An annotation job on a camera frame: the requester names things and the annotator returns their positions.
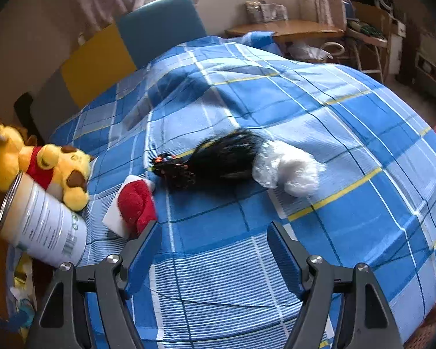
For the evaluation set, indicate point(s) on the white chair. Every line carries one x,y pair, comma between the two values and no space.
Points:
358,54

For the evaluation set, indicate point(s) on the black hair wig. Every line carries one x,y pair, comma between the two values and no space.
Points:
215,162

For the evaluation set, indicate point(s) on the white stuffing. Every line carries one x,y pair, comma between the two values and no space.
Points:
279,164

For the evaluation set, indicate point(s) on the yellow bear plush toy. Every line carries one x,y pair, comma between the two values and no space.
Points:
62,171

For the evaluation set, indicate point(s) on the white metal tin can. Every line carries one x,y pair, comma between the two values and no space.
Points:
40,225

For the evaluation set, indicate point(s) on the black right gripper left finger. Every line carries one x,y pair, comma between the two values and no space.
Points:
63,319

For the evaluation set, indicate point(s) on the white foam sponge block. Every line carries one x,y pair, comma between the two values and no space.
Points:
112,218

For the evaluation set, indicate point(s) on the blue plaid bed cover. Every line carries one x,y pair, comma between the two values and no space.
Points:
214,283

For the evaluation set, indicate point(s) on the clear containers on desk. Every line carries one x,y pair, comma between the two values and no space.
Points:
259,12

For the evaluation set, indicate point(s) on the wooden side desk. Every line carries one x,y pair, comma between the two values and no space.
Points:
290,31

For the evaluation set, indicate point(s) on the grey yellow blue headboard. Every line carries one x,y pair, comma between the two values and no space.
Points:
108,57

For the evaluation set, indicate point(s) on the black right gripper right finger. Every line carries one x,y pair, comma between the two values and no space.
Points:
365,318

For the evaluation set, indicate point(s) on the red fuzzy sock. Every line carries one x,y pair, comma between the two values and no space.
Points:
136,206

